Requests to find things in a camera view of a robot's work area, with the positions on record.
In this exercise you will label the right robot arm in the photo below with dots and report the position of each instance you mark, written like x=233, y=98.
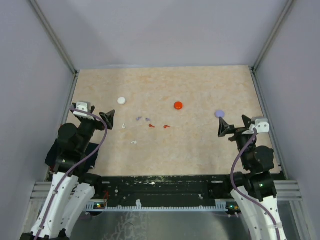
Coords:
x=253, y=187

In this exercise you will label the red earbud charging case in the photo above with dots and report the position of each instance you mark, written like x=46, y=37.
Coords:
x=178, y=105

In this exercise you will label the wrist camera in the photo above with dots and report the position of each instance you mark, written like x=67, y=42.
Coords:
x=83, y=108
x=259, y=125

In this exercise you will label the white earbud charging case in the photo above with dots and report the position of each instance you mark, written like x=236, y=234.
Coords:
x=121, y=100

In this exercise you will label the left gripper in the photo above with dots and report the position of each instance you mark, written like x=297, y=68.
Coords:
x=108, y=118

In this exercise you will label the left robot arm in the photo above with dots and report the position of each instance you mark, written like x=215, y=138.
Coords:
x=72, y=185

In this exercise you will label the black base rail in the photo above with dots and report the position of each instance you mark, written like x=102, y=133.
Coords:
x=165, y=191

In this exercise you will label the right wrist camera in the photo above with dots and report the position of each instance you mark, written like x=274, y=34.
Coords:
x=259, y=125

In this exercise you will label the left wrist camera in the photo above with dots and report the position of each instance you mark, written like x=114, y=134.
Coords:
x=83, y=108

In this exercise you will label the purple earbud charging case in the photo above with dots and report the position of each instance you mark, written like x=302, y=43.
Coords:
x=219, y=114

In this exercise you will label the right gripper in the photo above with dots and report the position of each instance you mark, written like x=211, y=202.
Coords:
x=224, y=128

